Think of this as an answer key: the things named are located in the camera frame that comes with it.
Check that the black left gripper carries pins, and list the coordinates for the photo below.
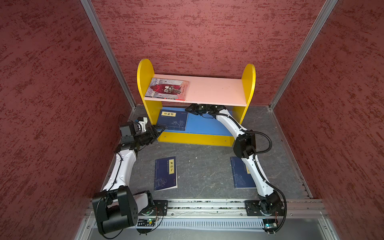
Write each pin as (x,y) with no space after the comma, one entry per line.
(156,133)

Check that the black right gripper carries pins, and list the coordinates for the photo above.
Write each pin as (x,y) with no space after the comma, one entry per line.
(195,109)

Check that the blue chinese book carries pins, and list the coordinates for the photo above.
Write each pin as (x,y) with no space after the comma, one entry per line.
(166,176)
(241,175)
(172,120)

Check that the pink Hamlet picture book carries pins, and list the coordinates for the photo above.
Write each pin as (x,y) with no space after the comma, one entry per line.
(167,89)

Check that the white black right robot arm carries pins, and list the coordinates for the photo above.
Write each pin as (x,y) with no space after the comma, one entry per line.
(245,148)

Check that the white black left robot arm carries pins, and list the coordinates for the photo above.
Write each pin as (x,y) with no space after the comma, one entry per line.
(116,207)

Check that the yellow pink blue bookshelf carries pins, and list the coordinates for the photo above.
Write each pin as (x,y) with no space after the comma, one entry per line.
(235,94)

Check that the left green circuit board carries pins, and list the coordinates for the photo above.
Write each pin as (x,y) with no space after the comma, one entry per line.
(146,223)

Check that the green circuit board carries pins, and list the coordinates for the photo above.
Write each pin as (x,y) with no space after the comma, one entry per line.
(146,223)
(270,225)

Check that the right green circuit board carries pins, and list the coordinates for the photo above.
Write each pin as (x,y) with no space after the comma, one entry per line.
(270,225)

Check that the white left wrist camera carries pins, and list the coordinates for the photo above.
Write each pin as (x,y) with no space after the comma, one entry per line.
(142,122)

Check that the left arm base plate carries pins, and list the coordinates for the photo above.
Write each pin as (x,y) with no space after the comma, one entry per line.
(160,208)

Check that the right aluminium corner post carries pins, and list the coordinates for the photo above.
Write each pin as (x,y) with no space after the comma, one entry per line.
(318,24)

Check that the aluminium corner post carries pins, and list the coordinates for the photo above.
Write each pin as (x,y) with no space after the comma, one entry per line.
(318,24)
(96,24)

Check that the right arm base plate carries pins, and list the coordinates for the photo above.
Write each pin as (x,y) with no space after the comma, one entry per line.
(253,209)

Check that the left aluminium corner post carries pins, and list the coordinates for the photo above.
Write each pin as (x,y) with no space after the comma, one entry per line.
(96,24)

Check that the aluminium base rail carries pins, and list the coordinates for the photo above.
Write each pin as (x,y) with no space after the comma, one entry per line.
(235,209)

